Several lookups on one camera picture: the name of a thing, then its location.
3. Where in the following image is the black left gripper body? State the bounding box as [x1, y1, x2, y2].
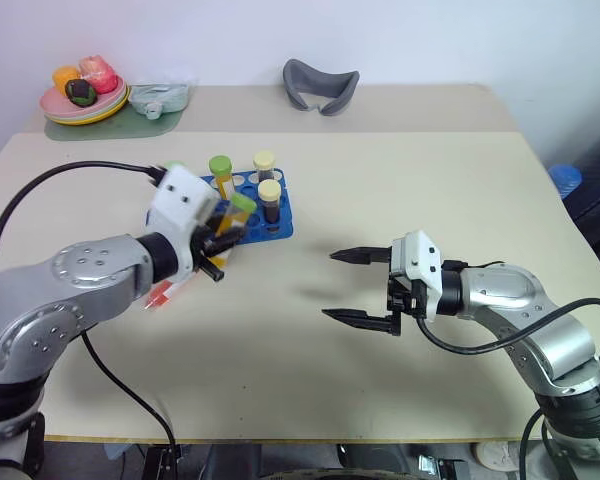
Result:
[191, 224, 220, 275]

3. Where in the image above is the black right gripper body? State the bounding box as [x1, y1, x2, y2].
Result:
[385, 271, 427, 337]

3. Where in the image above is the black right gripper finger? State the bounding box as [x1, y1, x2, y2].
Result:
[329, 245, 394, 267]
[320, 308, 399, 338]

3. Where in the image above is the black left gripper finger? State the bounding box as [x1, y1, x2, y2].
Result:
[198, 257, 227, 284]
[205, 227, 247, 252]

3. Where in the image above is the green cap yellow test tube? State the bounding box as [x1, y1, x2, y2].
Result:
[207, 155, 237, 201]
[213, 193, 258, 237]

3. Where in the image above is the blue test tube rack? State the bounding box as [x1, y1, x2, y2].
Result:
[199, 168, 296, 246]

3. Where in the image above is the yellow cap dark test tube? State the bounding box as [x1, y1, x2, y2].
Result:
[256, 179, 283, 224]
[252, 150, 278, 184]

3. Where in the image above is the red test tube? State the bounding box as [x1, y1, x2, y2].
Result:
[140, 280, 177, 312]

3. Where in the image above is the dark rounded shape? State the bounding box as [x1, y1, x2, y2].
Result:
[329, 443, 417, 475]

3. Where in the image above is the green table mat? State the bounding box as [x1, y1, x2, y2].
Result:
[43, 105, 187, 143]

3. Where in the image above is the pale green plastic bag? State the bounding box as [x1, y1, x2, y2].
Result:
[128, 79, 193, 120]

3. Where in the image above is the grey headset face pad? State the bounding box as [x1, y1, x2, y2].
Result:
[282, 58, 361, 118]

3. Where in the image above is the yellow plate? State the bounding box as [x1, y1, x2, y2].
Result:
[49, 88, 131, 123]

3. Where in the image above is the pale green plate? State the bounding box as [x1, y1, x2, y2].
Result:
[43, 97, 131, 127]

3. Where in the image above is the white shoe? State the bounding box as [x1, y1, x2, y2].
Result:
[473, 439, 527, 472]

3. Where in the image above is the dark green toy food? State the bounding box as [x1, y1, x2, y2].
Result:
[65, 78, 98, 108]

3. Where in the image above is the blue round object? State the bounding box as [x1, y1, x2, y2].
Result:
[546, 163, 585, 202]

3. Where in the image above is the pink red toy food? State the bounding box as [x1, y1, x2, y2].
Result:
[77, 54, 118, 94]

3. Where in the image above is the pink plate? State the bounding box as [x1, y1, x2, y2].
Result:
[39, 79, 128, 118]

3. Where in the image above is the orange toy food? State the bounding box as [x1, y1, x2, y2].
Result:
[51, 65, 82, 97]

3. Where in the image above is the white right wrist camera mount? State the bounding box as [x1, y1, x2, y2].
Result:
[391, 230, 446, 322]

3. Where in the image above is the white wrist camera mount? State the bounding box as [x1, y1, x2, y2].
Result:
[145, 166, 222, 282]
[391, 230, 446, 322]

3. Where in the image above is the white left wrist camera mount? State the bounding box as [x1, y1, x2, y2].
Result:
[145, 166, 222, 282]

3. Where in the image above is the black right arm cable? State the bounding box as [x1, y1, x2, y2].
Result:
[415, 297, 600, 480]

